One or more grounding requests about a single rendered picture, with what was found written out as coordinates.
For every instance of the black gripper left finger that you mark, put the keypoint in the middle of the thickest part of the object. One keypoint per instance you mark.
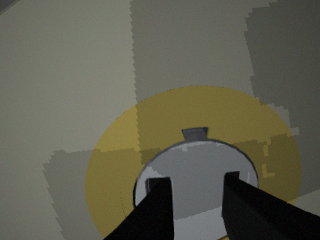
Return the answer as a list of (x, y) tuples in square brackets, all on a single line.
[(152, 219)]

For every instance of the dark grey panel with square hole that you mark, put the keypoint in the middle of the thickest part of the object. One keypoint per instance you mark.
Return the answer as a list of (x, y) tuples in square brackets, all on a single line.
[(91, 90)]

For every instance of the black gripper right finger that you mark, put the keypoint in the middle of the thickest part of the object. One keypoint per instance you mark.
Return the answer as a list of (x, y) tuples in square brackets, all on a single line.
[(252, 214)]

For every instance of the grey cylinder with two slots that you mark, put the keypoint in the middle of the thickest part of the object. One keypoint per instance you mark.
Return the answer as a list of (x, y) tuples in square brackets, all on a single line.
[(197, 167)]

